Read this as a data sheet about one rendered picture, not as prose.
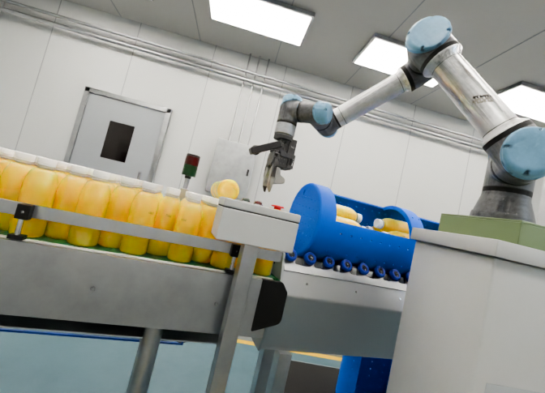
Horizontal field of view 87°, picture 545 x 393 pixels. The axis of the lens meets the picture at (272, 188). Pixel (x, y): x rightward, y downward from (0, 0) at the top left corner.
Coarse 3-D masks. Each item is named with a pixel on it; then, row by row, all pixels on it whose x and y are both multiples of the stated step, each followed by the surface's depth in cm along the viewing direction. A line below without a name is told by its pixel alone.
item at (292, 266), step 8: (288, 264) 98; (296, 264) 99; (304, 264) 100; (296, 272) 98; (304, 272) 98; (312, 272) 100; (320, 272) 101; (328, 272) 102; (336, 272) 103; (344, 272) 105; (344, 280) 103; (352, 280) 104; (360, 280) 106; (368, 280) 107; (376, 280) 109; (384, 280) 110; (392, 280) 112; (392, 288) 110; (400, 288) 111
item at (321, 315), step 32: (288, 288) 95; (320, 288) 99; (352, 288) 104; (384, 288) 109; (288, 320) 98; (320, 320) 101; (352, 320) 104; (384, 320) 108; (320, 352) 106; (352, 352) 110; (384, 352) 114
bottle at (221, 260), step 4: (220, 240) 83; (212, 252) 84; (216, 252) 83; (220, 252) 82; (224, 252) 82; (212, 256) 83; (216, 256) 82; (220, 256) 82; (224, 256) 82; (228, 256) 82; (212, 260) 83; (216, 260) 82; (220, 260) 82; (224, 260) 82; (228, 260) 82; (212, 264) 82; (216, 264) 82; (220, 264) 82; (224, 264) 82; (228, 264) 83; (220, 268) 82; (224, 268) 82
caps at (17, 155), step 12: (12, 156) 75; (24, 156) 72; (36, 156) 78; (60, 168) 77; (72, 168) 75; (84, 168) 76; (120, 180) 94; (132, 180) 79; (168, 192) 82; (192, 192) 111
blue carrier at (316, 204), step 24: (312, 192) 108; (312, 216) 102; (336, 216) 100; (384, 216) 135; (408, 216) 115; (312, 240) 99; (336, 240) 101; (360, 240) 103; (384, 240) 106; (408, 240) 109; (384, 264) 111; (408, 264) 112
